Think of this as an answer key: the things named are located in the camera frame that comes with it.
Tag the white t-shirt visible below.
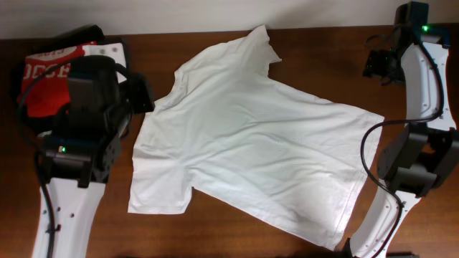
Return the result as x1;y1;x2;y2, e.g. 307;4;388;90
128;26;383;249

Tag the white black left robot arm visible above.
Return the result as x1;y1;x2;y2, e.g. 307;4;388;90
32;42;155;258

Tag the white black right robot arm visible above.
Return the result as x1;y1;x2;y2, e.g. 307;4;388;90
342;1;458;258

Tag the black folded shirt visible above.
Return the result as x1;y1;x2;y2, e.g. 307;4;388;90
9;25;105;134

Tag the red soccer folded shirt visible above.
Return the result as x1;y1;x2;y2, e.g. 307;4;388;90
17;42;97;118

